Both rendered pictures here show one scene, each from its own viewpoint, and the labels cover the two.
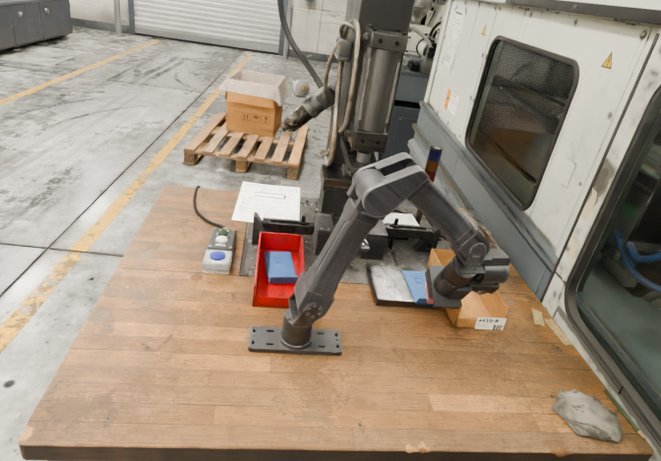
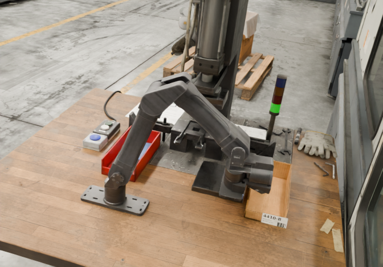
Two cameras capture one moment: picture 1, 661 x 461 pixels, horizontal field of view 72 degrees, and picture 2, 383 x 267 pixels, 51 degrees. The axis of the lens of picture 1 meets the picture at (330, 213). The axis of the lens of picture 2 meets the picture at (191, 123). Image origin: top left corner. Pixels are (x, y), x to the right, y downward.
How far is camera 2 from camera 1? 0.52 m
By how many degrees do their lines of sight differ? 19
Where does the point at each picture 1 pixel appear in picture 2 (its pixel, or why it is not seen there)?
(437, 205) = (200, 113)
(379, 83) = (210, 20)
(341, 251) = (134, 138)
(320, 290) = (121, 164)
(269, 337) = (97, 194)
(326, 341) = (134, 205)
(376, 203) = (149, 105)
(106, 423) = not seen: outside the picture
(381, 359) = (168, 225)
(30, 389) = not seen: hidden behind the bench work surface
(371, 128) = (207, 54)
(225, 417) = (41, 233)
